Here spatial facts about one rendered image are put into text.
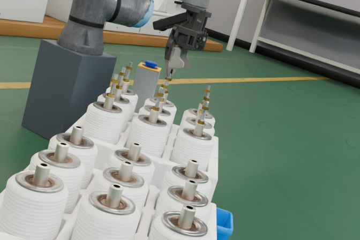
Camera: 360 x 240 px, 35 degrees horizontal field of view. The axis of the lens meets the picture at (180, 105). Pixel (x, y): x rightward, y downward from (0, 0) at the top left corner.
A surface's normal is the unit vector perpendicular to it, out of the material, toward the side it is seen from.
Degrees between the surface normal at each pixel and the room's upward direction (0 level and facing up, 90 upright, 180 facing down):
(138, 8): 85
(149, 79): 90
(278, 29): 90
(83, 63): 90
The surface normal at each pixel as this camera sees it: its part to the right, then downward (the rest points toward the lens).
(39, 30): 0.81, 0.35
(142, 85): -0.07, 0.20
